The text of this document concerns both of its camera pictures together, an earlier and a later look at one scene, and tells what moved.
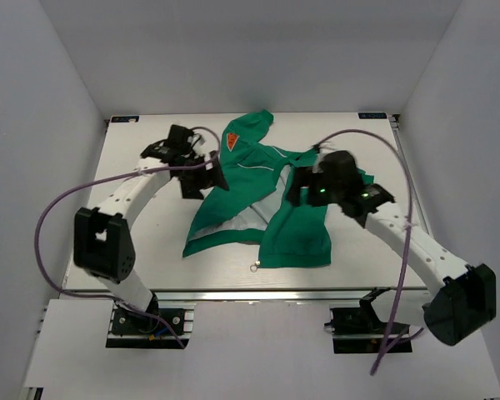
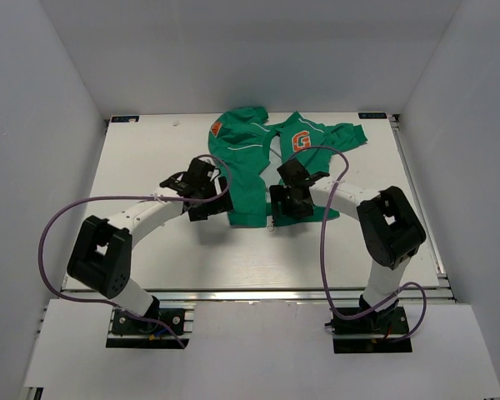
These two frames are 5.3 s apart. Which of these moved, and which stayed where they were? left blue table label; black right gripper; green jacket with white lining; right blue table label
Moved: black right gripper; green jacket with white lining
Stayed: left blue table label; right blue table label
